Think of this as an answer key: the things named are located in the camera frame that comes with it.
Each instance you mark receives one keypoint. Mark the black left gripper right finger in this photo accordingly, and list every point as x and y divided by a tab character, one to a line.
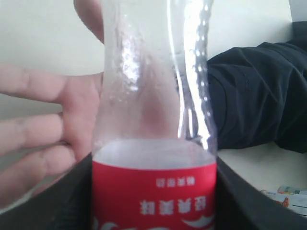
239	206

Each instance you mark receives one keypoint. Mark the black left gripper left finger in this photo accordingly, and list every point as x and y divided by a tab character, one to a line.
66	205

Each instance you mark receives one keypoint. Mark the clear cola bottle red label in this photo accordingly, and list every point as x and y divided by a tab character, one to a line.
154	153

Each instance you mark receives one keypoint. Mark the black sleeved forearm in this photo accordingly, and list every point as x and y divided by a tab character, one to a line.
259	94

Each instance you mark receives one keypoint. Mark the colourful printed paper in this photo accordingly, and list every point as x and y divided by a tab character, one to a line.
295	199

